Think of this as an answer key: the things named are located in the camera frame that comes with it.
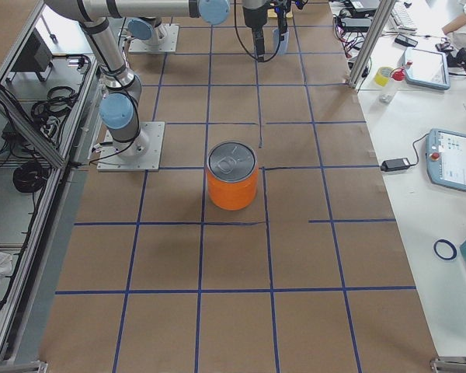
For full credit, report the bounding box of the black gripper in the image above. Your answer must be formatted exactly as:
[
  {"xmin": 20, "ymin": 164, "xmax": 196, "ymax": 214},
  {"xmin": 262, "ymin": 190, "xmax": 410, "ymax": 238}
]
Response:
[
  {"xmin": 273, "ymin": 0, "xmax": 307, "ymax": 41},
  {"xmin": 242, "ymin": 0, "xmax": 269, "ymax": 61}
]

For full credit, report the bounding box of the light blue plastic cup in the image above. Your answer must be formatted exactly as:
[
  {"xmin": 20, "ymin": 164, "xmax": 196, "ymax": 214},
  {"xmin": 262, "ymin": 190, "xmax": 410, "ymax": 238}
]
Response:
[{"xmin": 273, "ymin": 29, "xmax": 290, "ymax": 55}]

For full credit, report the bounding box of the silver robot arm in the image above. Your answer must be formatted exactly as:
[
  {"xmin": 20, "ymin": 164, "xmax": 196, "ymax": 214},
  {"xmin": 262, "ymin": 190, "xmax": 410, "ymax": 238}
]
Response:
[
  {"xmin": 46, "ymin": 1, "xmax": 231, "ymax": 159},
  {"xmin": 127, "ymin": 1, "xmax": 307, "ymax": 53}
]

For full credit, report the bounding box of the wooden cup rack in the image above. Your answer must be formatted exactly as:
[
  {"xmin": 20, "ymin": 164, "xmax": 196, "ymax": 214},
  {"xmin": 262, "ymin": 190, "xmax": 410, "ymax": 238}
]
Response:
[{"xmin": 268, "ymin": 9, "xmax": 293, "ymax": 19}]

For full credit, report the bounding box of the yellow tape roll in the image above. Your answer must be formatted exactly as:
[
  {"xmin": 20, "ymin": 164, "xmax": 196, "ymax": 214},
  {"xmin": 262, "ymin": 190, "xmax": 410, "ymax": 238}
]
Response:
[{"xmin": 374, "ymin": 66, "xmax": 393, "ymax": 87}]

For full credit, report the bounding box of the black smartphone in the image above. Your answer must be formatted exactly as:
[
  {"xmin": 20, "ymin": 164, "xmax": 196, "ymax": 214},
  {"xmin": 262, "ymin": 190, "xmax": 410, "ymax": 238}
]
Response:
[{"xmin": 394, "ymin": 34, "xmax": 418, "ymax": 47}]

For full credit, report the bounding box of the large orange can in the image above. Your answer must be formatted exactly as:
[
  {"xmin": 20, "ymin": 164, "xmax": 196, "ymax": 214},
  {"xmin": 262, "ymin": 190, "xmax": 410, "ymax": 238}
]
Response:
[{"xmin": 207, "ymin": 141, "xmax": 258, "ymax": 211}]

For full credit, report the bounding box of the far teach pendant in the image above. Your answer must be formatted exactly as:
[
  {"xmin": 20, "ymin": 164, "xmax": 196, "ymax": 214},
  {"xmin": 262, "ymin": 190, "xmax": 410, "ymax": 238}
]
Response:
[{"xmin": 402, "ymin": 47, "xmax": 450, "ymax": 90}]

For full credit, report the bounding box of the teach pendant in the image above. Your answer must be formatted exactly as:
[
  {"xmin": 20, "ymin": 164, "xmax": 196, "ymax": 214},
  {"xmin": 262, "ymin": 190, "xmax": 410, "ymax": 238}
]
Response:
[
  {"xmin": 402, "ymin": 47, "xmax": 450, "ymax": 90},
  {"xmin": 426, "ymin": 128, "xmax": 466, "ymax": 192}
]

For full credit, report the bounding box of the black power adapter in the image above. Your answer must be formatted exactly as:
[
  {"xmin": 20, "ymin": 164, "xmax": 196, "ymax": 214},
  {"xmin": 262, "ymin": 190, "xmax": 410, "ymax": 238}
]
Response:
[{"xmin": 380, "ymin": 158, "xmax": 411, "ymax": 172}]

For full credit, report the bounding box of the near teach pendant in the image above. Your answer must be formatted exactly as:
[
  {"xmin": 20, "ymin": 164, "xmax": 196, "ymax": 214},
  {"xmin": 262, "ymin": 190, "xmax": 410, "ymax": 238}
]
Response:
[{"xmin": 426, "ymin": 128, "xmax": 466, "ymax": 192}]

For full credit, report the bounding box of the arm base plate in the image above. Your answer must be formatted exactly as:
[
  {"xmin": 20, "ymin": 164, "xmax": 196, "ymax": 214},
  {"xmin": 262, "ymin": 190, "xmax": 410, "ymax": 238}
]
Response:
[
  {"xmin": 96, "ymin": 121, "xmax": 165, "ymax": 172},
  {"xmin": 128, "ymin": 19, "xmax": 179, "ymax": 54}
]

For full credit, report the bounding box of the aluminium frame post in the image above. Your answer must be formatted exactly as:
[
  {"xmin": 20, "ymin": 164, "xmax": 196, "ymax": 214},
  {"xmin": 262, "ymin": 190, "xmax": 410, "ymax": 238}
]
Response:
[{"xmin": 347, "ymin": 0, "xmax": 395, "ymax": 88}]

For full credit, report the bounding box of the blue tape ring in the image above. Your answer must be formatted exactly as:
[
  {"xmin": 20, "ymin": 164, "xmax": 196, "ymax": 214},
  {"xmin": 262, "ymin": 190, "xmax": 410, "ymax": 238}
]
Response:
[{"xmin": 433, "ymin": 239, "xmax": 458, "ymax": 261}]

